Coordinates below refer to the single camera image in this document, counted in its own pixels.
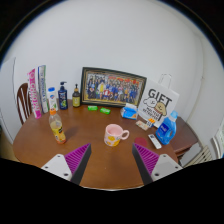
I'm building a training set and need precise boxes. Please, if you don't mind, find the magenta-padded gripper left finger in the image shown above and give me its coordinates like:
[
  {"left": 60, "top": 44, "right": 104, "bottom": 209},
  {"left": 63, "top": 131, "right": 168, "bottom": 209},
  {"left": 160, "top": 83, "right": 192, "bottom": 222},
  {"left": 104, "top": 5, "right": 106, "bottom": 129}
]
[{"left": 40, "top": 143, "right": 92, "bottom": 185}]

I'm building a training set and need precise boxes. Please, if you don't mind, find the small beige packet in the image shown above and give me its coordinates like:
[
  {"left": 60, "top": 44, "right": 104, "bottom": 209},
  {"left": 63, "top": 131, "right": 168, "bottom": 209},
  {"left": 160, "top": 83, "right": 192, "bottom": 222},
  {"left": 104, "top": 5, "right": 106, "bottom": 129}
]
[{"left": 135, "top": 120, "right": 150, "bottom": 131}]

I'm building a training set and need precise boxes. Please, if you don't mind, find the pink patterned mug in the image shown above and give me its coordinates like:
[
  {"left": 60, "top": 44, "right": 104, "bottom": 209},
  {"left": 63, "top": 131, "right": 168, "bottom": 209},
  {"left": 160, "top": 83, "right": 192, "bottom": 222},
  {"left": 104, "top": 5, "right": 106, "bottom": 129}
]
[{"left": 103, "top": 123, "right": 130, "bottom": 148}]

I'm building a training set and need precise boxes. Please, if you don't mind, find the tall white green wrap box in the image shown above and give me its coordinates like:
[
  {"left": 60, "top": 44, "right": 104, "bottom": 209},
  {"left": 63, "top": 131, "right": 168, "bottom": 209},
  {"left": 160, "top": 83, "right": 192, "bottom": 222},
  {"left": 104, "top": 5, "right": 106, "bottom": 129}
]
[{"left": 37, "top": 64, "right": 50, "bottom": 114}]

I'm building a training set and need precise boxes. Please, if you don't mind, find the orange juice bottle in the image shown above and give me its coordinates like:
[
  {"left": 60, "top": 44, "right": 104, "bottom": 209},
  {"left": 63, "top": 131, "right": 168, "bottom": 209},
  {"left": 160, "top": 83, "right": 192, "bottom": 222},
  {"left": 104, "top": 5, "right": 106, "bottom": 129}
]
[{"left": 48, "top": 107, "right": 67, "bottom": 145}]

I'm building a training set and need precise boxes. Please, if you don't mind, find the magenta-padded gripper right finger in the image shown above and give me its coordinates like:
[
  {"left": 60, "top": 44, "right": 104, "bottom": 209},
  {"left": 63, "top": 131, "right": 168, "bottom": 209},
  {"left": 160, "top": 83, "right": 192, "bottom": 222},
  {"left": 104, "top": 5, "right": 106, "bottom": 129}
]
[{"left": 131, "top": 143, "right": 184, "bottom": 186}]

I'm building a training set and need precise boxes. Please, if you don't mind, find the brown wooden chair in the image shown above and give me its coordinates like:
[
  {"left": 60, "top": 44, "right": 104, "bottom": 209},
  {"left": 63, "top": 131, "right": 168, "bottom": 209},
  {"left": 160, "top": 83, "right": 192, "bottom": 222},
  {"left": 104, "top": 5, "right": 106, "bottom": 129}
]
[{"left": 16, "top": 82, "right": 33, "bottom": 126}]

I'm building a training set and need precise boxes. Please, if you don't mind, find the blue detergent jug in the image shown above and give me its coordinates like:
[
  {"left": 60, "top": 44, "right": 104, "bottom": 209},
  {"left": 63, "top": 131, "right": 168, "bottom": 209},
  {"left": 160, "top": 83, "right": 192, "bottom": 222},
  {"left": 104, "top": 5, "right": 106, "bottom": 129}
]
[{"left": 155, "top": 110, "right": 179, "bottom": 146}]

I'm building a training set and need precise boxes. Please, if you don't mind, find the blue tissue pack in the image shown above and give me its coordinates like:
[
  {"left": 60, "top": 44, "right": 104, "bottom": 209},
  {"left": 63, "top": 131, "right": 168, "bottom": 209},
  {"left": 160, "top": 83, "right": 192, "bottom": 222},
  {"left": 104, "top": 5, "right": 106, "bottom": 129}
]
[{"left": 120, "top": 102, "right": 139, "bottom": 120}]

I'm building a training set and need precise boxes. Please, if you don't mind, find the white wall radiator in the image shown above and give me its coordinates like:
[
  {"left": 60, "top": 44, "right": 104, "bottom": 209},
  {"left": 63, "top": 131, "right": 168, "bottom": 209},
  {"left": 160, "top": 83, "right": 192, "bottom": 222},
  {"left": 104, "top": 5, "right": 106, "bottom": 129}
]
[{"left": 184, "top": 144, "right": 214, "bottom": 168}]

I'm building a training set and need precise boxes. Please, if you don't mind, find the white paper gift bag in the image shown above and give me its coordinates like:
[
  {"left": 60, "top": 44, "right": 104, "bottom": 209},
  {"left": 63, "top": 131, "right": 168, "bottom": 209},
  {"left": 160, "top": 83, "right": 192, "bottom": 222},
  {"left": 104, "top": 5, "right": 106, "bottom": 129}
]
[{"left": 137, "top": 73, "right": 180, "bottom": 128}]

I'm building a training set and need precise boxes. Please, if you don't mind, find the tall pink wrap box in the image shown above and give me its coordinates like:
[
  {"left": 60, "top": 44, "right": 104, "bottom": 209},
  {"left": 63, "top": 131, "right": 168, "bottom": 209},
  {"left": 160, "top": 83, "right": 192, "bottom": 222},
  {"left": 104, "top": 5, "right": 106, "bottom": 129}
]
[{"left": 27, "top": 68, "right": 43, "bottom": 120}]

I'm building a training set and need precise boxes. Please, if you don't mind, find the white bottle with blue cap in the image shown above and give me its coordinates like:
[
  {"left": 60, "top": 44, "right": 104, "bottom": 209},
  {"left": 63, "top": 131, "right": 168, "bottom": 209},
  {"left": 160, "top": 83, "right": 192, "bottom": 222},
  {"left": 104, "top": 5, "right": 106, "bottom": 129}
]
[{"left": 47, "top": 87, "right": 59, "bottom": 112}]

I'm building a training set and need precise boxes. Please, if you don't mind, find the framed group photo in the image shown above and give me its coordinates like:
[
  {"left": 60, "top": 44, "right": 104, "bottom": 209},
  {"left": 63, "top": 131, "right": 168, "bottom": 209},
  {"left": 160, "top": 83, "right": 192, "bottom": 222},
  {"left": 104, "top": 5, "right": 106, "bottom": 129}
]
[{"left": 80, "top": 66, "right": 148, "bottom": 108}]

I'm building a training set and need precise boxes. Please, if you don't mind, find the dark blue pump bottle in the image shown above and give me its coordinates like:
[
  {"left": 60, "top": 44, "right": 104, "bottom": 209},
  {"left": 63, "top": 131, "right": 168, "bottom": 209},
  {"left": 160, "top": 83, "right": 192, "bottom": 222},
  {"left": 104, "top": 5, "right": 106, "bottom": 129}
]
[{"left": 57, "top": 81, "right": 69, "bottom": 111}]

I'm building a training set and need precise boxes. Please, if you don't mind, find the dark amber pump bottle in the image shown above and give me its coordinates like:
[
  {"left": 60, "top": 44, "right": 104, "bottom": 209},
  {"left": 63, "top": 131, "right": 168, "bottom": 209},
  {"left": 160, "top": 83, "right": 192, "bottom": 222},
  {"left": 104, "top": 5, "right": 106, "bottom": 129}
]
[{"left": 72, "top": 83, "right": 82, "bottom": 108}]

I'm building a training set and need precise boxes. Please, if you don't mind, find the flat round red coaster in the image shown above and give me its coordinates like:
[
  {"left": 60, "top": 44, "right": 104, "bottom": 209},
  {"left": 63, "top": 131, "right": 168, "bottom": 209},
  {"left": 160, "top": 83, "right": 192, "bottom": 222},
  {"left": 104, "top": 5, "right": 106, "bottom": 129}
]
[{"left": 134, "top": 136, "right": 149, "bottom": 148}]

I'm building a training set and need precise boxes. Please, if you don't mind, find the white remote control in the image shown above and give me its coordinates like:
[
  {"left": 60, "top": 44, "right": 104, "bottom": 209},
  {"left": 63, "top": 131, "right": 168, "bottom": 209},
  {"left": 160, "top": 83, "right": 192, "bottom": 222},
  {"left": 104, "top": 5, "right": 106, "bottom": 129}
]
[{"left": 147, "top": 133, "right": 163, "bottom": 150}]

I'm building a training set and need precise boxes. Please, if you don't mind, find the colourful puzzle cube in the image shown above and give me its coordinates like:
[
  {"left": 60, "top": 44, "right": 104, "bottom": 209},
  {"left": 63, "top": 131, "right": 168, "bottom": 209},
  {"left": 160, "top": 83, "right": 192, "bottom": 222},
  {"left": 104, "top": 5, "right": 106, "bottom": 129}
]
[{"left": 146, "top": 117, "right": 156, "bottom": 128}]

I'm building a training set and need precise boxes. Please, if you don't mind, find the white door panel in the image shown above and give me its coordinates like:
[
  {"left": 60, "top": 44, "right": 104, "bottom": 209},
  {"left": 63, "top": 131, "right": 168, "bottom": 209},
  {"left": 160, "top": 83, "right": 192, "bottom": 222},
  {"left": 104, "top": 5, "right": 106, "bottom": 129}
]
[{"left": 0, "top": 57, "right": 18, "bottom": 141}]

